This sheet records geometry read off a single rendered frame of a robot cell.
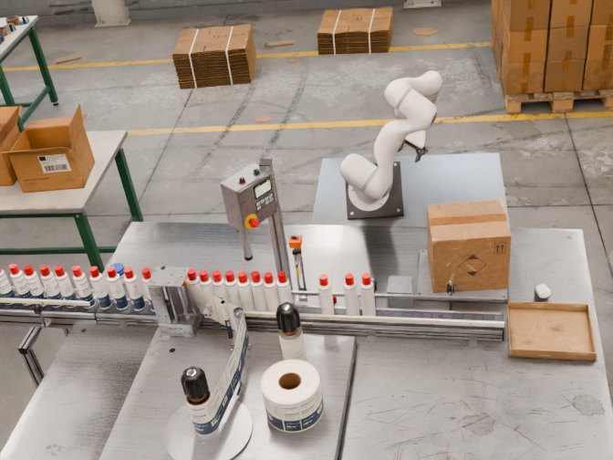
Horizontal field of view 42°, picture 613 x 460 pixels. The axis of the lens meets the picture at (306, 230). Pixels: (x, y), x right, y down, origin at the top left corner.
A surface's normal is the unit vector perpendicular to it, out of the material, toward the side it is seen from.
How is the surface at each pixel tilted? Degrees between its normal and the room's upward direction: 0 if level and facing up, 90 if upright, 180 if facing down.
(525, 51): 92
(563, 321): 0
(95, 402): 0
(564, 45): 90
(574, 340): 0
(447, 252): 90
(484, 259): 90
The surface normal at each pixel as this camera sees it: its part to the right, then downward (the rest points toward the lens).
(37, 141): -0.06, 0.59
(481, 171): -0.11, -0.79
